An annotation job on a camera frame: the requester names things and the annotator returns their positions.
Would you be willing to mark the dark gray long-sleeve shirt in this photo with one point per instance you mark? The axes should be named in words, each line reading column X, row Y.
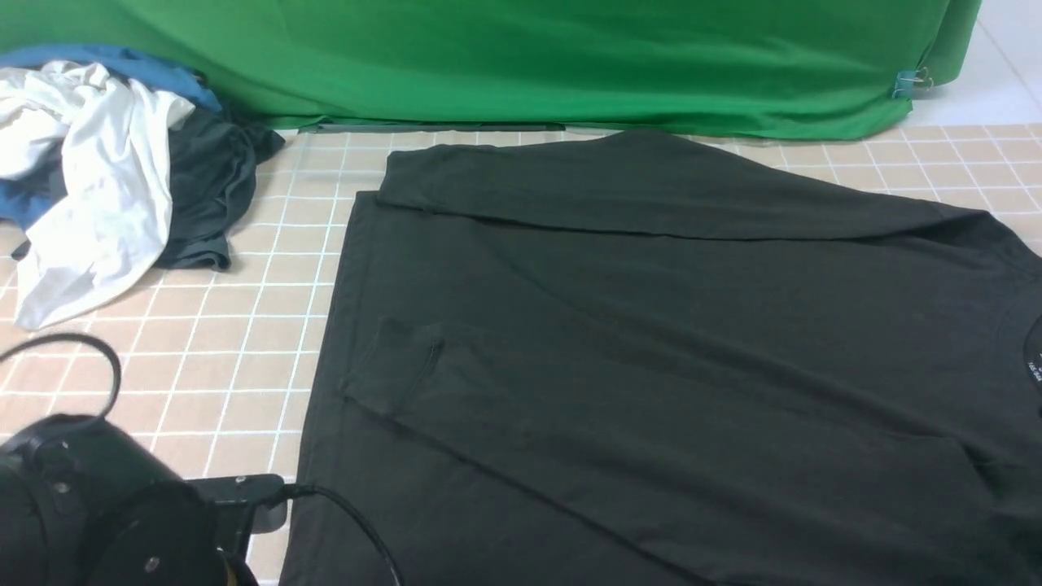
column 641, row 360

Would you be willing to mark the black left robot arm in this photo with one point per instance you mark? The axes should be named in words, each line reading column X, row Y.
column 85, row 504

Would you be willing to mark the beige checkered tablecloth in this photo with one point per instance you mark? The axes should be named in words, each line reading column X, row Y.
column 219, row 366

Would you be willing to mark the dark crumpled garment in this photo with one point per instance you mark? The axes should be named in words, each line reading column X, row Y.
column 214, row 163

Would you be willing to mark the green backdrop cloth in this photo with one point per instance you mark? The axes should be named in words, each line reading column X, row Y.
column 788, row 70

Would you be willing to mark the white crumpled garment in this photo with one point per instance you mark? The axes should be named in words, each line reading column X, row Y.
column 110, row 227

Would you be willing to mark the blue binder clip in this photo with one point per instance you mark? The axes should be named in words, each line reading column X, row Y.
column 912, row 84

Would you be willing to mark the blue crumpled garment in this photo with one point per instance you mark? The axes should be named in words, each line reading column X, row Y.
column 122, row 69

